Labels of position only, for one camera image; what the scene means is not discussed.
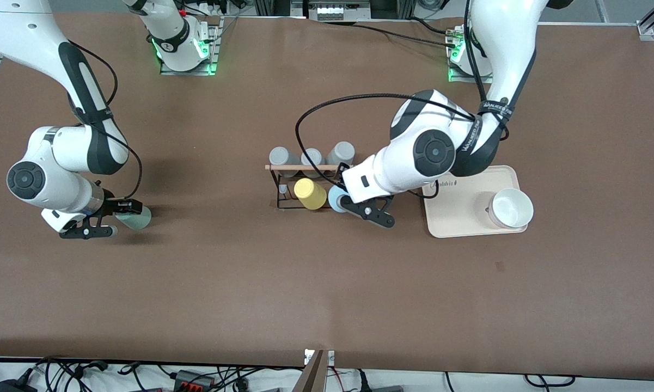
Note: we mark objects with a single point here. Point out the yellow plastic cup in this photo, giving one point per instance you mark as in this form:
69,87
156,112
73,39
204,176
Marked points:
307,191

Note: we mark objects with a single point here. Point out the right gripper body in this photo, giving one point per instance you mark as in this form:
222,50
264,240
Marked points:
110,207

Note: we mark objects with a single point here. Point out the black power adapter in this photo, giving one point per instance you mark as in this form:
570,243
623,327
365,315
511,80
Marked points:
13,386

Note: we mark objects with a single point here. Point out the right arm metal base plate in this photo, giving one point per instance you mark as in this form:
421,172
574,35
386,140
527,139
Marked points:
215,38

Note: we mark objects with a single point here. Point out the black plug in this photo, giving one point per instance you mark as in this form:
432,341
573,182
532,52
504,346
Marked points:
364,381

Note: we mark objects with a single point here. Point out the white bowl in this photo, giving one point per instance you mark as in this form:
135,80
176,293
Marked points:
512,209

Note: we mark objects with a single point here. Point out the white bracket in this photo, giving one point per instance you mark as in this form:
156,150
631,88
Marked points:
308,356

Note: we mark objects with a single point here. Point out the beige plastic tray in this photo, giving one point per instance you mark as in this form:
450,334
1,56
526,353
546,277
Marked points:
452,212

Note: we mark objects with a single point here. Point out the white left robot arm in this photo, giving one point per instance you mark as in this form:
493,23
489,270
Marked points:
501,32

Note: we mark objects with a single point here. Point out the light blue plastic cup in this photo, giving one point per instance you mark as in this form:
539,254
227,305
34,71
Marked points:
335,200

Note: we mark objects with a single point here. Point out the white power strip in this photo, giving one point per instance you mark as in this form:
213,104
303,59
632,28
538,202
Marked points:
212,8

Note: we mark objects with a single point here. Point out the black red connector box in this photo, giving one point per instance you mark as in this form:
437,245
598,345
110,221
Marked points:
188,377

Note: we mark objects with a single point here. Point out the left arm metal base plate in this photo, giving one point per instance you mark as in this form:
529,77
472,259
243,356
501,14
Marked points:
457,78

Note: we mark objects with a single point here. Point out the brown post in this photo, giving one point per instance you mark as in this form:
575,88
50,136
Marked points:
311,378

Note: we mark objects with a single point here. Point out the mint green plastic cup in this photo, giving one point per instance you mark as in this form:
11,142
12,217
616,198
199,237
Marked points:
137,219

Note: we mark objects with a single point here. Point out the white electrical device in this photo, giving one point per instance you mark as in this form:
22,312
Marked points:
332,10

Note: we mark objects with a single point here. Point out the light grey plastic cup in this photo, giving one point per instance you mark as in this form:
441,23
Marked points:
311,157

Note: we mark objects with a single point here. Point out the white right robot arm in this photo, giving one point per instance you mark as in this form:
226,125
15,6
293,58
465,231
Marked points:
11,27

